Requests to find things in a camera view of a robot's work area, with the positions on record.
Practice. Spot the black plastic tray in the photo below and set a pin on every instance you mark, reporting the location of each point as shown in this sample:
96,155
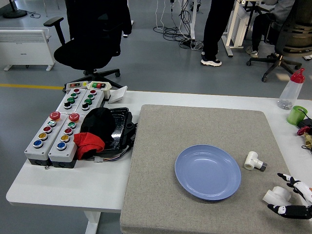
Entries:
120,126

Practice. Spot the white desk foot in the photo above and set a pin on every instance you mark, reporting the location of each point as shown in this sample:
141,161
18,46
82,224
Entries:
131,23

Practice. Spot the blue round plate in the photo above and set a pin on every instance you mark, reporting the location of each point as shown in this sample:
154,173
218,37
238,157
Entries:
207,173

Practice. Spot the small grey switch box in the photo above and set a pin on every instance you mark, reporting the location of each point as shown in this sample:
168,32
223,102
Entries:
74,85

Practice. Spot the green plastic cup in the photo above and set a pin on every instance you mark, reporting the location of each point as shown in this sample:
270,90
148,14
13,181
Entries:
293,117

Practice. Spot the small white tee pipe fitting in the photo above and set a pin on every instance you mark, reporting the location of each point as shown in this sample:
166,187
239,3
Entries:
251,159

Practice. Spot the white table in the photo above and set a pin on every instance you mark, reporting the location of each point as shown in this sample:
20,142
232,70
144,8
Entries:
73,185

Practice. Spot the black cloth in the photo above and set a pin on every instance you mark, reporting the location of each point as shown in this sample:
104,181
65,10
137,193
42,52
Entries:
97,124

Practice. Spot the grey five-button control box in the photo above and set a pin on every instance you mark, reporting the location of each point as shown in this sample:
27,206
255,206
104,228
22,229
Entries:
59,153
40,148

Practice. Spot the white flat wall switch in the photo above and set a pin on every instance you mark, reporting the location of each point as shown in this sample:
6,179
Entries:
118,94

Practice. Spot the black round stand base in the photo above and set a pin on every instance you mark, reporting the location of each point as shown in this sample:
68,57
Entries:
14,13

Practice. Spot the large white tee pipe fitting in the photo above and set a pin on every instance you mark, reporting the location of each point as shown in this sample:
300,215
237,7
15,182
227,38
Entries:
278,193

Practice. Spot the standing person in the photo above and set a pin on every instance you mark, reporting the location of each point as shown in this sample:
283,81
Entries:
214,29

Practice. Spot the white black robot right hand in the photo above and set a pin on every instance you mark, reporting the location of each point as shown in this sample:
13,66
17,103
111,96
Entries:
303,189

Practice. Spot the black flat device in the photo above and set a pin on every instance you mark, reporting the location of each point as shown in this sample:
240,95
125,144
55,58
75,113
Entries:
307,122

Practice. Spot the clear bottle with red cap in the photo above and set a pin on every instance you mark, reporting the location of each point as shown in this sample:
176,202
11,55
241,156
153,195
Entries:
290,90

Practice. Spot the grey three-button control box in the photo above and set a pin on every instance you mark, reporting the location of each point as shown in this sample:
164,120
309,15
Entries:
64,97
96,100

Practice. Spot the black mesh office chair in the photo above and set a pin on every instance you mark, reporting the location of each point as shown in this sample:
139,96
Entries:
296,36

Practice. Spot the seated person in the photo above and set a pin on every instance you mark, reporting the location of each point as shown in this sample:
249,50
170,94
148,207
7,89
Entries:
258,29

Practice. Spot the white desk frame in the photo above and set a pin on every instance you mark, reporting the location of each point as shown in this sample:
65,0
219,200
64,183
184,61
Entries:
237,26

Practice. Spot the white green-red switch box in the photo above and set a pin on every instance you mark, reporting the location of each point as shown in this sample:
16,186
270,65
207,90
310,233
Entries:
107,90

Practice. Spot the white electric heater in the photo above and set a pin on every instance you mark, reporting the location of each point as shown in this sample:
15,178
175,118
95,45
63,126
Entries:
24,46

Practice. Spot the red cloth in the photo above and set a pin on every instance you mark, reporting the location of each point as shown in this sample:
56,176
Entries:
86,141

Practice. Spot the white desk leg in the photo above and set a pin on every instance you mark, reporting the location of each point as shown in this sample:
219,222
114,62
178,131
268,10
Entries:
193,19

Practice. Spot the grey-brown mat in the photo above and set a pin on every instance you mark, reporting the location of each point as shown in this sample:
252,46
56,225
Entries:
170,131

